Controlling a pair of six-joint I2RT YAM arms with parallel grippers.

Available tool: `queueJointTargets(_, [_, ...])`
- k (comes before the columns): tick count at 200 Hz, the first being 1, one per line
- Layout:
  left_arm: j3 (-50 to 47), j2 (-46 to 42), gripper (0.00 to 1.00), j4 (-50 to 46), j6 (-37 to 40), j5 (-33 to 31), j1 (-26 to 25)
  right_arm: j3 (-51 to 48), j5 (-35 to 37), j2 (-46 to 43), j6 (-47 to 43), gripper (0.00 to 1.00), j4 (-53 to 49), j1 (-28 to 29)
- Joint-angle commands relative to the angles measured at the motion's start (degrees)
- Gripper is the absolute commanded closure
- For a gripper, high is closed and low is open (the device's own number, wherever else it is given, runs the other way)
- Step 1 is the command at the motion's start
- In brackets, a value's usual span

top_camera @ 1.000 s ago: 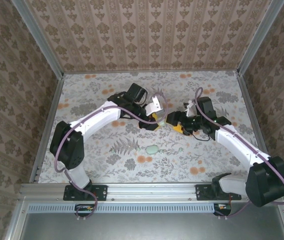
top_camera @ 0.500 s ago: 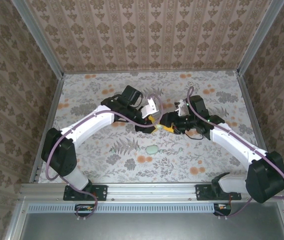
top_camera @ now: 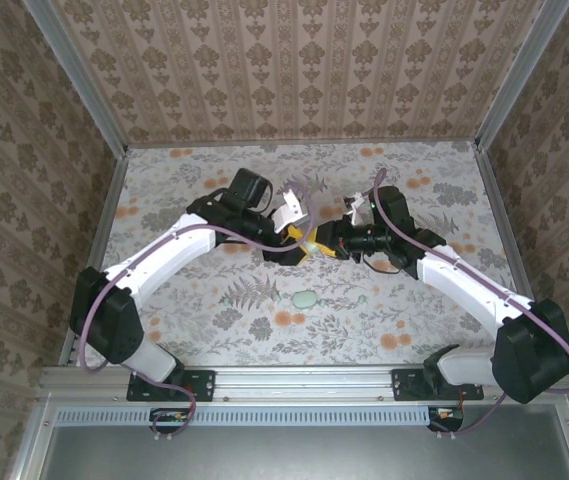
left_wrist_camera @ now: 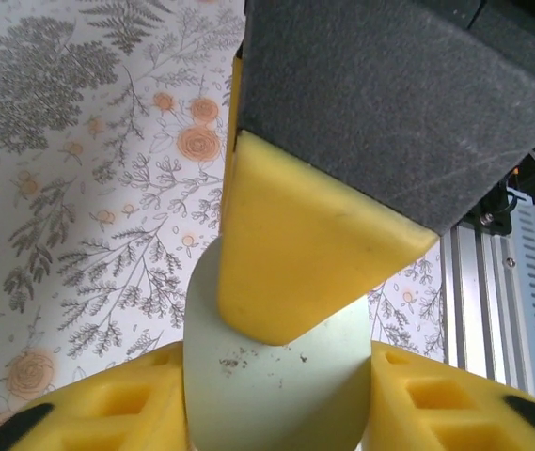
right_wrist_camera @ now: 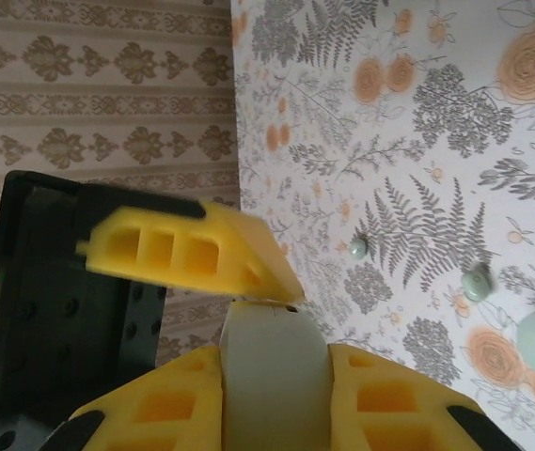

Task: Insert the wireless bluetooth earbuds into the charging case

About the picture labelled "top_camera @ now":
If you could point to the mint green earbud charging case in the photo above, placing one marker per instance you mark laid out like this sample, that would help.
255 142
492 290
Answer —
304 299
315 247

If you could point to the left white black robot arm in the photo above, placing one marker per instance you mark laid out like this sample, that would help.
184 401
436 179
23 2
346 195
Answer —
164 260

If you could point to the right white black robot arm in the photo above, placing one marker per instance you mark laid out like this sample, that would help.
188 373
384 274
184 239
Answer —
464 285

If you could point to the floral patterned table mat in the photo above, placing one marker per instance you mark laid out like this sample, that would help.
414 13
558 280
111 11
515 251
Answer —
314 330

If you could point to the grey sheet metal panel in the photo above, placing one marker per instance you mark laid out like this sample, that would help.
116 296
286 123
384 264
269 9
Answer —
304 455

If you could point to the aluminium back frame rail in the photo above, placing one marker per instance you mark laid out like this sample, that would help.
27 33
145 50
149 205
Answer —
304 144

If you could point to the aluminium side frame rail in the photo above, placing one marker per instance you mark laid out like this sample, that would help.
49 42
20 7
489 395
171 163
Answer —
496 210
109 210

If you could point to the aluminium front frame rail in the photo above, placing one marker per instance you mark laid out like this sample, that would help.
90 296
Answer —
304 382

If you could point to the aluminium frame corner post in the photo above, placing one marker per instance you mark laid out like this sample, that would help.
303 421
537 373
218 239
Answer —
79 80
524 75

